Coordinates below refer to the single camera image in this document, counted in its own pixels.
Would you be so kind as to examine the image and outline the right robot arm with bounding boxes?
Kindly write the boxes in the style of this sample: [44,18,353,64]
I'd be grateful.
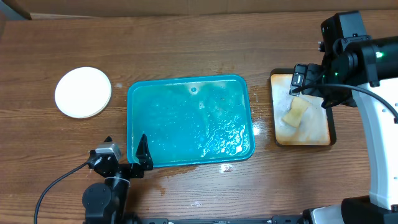
[290,11,397,223]

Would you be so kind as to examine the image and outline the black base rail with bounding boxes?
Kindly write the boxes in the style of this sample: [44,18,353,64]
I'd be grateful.
[126,215,310,224]

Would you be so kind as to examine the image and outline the teal plastic tray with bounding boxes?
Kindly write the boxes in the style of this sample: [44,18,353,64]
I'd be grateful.
[126,74,255,167]

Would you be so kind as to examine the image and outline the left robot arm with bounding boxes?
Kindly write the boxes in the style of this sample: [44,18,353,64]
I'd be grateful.
[82,134,154,224]

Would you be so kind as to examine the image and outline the white plate with sauce streak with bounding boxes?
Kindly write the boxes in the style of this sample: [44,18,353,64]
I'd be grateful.
[92,96,111,116]

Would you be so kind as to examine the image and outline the black tray with soapy water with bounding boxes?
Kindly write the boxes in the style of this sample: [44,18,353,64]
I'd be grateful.
[270,68,336,146]

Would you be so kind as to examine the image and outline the yellow sponge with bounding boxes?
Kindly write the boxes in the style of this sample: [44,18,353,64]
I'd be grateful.
[282,97,311,128]

